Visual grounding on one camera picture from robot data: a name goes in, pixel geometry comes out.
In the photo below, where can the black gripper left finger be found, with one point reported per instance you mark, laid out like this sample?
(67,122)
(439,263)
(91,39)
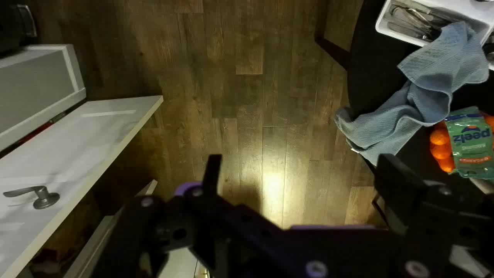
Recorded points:
(206,241)

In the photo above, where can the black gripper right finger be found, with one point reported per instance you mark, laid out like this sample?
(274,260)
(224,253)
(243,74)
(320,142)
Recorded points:
(442,232)

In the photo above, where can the white door panel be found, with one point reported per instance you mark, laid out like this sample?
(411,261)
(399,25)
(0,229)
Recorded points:
(77,148)

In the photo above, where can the blue cloth towel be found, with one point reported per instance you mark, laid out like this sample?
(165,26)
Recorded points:
(437,71)

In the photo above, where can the grey utensils in bin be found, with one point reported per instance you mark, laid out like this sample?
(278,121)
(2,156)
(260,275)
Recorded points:
(411,20)

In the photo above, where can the white plastic bin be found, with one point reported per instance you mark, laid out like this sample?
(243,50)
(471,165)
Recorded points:
(479,12)

